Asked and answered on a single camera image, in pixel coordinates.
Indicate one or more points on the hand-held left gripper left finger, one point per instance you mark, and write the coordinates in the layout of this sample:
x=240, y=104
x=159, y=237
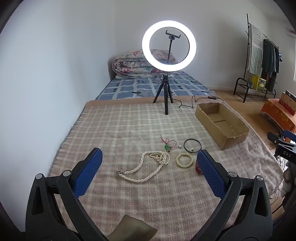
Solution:
x=89, y=171

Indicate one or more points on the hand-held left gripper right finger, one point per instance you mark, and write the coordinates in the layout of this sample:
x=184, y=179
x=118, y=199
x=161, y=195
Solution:
x=210, y=171

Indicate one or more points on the orange cloth covered box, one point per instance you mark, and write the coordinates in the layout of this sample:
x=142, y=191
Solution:
x=277, y=113

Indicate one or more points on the yellow box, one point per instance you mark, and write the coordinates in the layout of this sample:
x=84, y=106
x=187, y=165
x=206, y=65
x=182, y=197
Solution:
x=259, y=83

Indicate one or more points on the striped towel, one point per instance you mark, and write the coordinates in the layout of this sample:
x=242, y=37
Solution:
x=255, y=51

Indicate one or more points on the brown paper sheet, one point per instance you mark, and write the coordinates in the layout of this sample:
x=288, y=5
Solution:
x=131, y=228

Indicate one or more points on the black tripod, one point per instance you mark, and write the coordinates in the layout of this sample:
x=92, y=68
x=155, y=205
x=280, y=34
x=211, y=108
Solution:
x=166, y=92

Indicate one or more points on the dark hanging clothes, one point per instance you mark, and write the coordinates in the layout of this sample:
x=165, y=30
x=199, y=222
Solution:
x=269, y=58

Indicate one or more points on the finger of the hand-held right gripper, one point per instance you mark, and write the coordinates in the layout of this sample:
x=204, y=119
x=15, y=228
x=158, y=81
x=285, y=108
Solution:
x=277, y=139

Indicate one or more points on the folded floral quilt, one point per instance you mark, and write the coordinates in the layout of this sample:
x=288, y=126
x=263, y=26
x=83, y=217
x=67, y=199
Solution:
x=129, y=66

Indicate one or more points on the long flat carton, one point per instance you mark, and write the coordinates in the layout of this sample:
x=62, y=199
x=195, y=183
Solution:
x=288, y=99

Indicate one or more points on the blue patterned bed mattress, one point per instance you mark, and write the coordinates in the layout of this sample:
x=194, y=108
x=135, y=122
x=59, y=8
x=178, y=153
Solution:
x=143, y=87

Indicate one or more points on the black clothes rack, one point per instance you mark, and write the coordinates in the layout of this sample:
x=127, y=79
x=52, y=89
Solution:
x=248, y=46

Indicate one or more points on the cardboard box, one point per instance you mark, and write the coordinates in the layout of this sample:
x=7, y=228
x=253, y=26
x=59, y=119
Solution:
x=222, y=122

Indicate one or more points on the person's right hand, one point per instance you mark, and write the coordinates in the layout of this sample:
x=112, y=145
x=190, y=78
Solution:
x=288, y=176

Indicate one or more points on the black phone holder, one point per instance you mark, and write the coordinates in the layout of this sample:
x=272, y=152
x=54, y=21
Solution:
x=172, y=36

